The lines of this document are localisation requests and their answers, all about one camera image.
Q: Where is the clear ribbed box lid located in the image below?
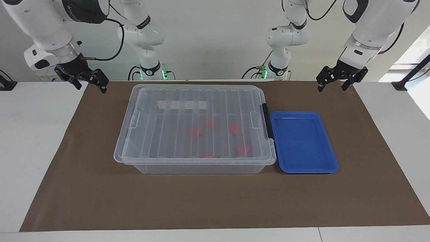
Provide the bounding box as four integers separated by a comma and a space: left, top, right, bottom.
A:
114, 84, 276, 166

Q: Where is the brown table mat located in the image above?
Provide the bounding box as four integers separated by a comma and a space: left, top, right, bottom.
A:
19, 80, 430, 232

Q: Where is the blue plastic tray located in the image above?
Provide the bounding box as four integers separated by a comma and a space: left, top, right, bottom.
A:
270, 111, 339, 174

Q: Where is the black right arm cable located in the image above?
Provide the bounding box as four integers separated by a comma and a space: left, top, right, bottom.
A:
81, 17, 125, 62

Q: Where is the black stand with pole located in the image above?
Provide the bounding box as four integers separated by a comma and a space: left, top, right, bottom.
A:
391, 54, 430, 91

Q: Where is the clear plastic storage box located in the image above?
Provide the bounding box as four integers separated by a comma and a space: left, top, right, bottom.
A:
114, 84, 276, 174

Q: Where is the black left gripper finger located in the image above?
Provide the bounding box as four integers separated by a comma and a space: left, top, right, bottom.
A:
342, 67, 369, 91
316, 66, 337, 92

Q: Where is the white control box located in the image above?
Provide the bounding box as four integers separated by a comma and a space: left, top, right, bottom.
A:
36, 72, 65, 83

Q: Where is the black clamp mount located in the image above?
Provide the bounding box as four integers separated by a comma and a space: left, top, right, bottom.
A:
0, 70, 18, 91

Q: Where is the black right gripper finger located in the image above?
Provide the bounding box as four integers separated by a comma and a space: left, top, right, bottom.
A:
65, 75, 83, 90
89, 69, 109, 94

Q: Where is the black box latch handle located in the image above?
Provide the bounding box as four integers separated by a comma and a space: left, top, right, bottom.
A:
262, 103, 274, 140

